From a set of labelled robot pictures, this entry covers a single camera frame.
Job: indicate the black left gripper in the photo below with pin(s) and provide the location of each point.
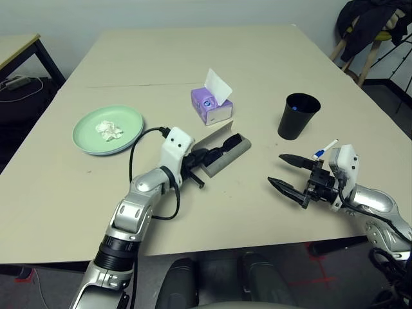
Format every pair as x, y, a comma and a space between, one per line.
186, 167

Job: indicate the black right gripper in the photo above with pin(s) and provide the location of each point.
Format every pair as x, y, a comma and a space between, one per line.
322, 186

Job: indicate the grey glasses case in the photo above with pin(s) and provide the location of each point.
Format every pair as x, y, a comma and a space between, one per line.
230, 157

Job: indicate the black sunglasses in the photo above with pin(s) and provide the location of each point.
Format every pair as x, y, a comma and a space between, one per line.
230, 143

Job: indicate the light green plastic plate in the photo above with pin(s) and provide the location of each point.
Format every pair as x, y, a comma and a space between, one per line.
85, 132

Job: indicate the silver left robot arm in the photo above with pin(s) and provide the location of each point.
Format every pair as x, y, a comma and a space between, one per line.
138, 209

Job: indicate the white marker with blue band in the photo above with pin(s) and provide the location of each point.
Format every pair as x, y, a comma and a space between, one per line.
330, 146

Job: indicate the purple tissue pack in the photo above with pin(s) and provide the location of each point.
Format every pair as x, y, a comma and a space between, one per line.
219, 114

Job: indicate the black plastic cup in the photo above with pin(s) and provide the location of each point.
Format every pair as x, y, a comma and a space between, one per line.
291, 127

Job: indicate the flat white tissue sheet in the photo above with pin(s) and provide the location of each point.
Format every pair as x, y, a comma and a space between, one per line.
219, 87

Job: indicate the dark robot right leg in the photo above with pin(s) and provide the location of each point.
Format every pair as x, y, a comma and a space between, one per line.
265, 280

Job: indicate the dark robot leg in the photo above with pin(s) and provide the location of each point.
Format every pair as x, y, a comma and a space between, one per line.
265, 280
177, 283

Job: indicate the dark robot left leg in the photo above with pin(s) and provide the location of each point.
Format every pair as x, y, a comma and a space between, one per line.
177, 283

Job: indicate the wooden stool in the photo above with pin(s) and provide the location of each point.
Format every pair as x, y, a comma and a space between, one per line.
369, 64

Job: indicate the black tripod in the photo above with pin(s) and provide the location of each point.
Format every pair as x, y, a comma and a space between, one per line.
389, 53

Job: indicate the yellow stool cushion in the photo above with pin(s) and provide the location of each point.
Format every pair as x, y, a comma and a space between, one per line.
384, 35

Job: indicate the black jacket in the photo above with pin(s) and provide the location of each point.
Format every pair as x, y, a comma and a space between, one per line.
363, 22

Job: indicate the beige fabric item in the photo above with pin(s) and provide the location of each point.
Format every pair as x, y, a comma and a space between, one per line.
394, 19

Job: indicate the grey power strip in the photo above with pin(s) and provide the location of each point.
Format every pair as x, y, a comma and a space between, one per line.
16, 83

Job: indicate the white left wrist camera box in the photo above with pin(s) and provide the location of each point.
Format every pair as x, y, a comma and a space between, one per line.
175, 143

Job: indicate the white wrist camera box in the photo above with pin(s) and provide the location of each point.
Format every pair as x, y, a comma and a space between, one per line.
175, 143
344, 164

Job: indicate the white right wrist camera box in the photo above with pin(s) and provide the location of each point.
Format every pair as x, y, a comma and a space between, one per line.
344, 164

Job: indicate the wooden side table black frame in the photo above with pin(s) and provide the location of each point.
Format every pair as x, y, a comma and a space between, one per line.
16, 45

